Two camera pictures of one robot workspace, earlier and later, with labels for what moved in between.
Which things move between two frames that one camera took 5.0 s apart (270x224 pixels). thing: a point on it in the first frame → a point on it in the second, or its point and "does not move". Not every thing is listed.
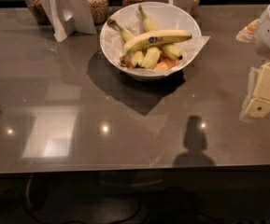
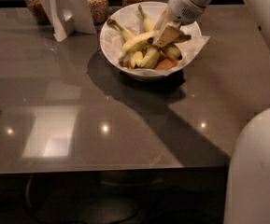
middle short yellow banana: [150, 58] does not move
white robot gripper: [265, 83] → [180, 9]
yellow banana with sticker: [154, 36] does not move
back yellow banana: [150, 25] does not move
